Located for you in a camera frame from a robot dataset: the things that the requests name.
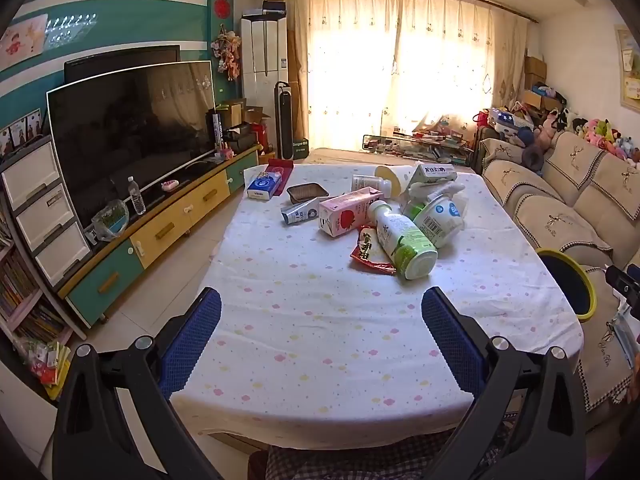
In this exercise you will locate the brown plastic tray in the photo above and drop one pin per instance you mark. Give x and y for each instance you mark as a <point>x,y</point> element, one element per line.
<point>307,191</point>

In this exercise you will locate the beige sofa with covers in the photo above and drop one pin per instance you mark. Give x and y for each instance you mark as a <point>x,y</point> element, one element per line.
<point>565,195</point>

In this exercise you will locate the white round food tub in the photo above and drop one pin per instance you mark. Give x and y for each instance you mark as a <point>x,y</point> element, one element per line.
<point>440,217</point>

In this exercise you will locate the white standing air conditioner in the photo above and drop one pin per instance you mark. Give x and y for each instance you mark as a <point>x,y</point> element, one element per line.
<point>262,65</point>

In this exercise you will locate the black device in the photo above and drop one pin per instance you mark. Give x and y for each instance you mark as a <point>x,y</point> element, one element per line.
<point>239,136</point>

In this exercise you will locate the pink wall poster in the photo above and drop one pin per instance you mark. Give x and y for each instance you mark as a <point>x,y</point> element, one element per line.
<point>22,37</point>

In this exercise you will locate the clear water bottle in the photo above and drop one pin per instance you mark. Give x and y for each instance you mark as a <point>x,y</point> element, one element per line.
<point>136,195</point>

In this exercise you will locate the glass coffee table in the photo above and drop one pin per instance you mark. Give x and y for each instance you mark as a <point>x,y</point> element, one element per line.
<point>415,142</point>

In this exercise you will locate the crumpled white tube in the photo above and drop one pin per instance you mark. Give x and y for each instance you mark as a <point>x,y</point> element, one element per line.
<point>300,212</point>

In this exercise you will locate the cardboard box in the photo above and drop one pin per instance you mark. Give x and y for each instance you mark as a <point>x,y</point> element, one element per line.
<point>236,112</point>

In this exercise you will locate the red snack wrapper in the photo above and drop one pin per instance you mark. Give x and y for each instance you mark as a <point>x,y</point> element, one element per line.
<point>365,255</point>

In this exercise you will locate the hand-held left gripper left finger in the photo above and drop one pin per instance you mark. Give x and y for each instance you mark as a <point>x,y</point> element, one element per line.
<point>192,340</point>

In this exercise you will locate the star patterned bag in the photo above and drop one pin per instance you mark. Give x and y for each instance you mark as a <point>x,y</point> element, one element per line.
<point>510,120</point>

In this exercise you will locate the stack of cardboard boxes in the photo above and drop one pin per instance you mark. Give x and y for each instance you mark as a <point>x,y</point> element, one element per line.
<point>534,72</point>

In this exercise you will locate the white bottle with green label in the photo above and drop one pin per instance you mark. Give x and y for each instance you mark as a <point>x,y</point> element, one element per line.
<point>402,242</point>

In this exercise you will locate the green and white carton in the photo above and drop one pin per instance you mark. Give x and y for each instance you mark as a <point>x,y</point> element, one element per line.
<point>432,172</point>

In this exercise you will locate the white squeeze bottle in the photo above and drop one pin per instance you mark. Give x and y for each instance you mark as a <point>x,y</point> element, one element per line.
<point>440,191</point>

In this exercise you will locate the white plastic drawer unit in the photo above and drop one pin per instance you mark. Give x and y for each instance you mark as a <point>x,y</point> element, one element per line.
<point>42,210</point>

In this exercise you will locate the white pill bottle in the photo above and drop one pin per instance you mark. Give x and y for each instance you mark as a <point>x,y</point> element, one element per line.
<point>367,182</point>

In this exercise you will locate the dark round cushion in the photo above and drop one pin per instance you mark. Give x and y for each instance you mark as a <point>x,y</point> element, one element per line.
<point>533,156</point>

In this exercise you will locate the bookshelf with books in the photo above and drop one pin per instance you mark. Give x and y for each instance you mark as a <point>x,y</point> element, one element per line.
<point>22,305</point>

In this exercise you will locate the dotted white tablecloth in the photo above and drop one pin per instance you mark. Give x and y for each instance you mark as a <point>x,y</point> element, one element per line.
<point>310,320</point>

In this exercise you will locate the checked cloth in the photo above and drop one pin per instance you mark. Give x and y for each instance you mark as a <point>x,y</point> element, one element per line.
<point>360,455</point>

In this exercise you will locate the black tower fan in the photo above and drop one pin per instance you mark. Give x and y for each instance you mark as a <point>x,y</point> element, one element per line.
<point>285,120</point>

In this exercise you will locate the red paper packet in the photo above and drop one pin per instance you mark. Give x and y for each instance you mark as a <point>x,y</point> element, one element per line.
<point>282,166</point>

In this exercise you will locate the blue tissue pack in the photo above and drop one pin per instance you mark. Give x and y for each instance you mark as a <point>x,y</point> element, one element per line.
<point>265,186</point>

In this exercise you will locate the framed wall picture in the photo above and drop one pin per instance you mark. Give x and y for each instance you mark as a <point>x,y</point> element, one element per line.
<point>629,65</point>

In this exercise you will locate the black bin with yellow rim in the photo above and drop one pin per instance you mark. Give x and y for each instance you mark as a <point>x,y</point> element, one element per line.
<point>567,285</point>

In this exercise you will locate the black tall box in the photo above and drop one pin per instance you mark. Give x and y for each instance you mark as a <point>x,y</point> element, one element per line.
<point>216,132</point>

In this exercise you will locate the yellow and green television cabinet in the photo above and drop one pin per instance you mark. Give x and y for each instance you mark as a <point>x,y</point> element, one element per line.
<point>170,230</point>

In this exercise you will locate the large curved television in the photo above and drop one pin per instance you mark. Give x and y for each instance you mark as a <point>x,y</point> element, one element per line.
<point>130,135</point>

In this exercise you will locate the cream patterned curtains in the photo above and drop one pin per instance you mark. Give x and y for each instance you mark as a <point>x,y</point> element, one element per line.
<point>400,60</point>

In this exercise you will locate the red round wall decoration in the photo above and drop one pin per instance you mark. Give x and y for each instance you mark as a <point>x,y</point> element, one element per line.
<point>222,6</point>

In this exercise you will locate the green box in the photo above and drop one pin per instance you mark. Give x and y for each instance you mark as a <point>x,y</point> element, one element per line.
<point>299,147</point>

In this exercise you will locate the pile of plush toys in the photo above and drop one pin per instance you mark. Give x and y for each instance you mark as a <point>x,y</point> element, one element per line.
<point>607,137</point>

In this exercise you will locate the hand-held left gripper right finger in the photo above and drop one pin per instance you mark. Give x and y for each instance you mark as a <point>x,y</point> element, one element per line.
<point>450,335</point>

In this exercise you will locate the pile of colourful books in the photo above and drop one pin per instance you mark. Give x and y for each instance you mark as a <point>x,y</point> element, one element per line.
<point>47,365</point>

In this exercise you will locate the black flat television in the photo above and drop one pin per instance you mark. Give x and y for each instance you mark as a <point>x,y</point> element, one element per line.
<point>120,60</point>

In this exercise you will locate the hanging flower decoration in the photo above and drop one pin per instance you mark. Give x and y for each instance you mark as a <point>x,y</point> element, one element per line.
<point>227,52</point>

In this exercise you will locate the pink drink carton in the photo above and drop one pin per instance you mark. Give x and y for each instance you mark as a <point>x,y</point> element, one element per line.
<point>345,212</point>

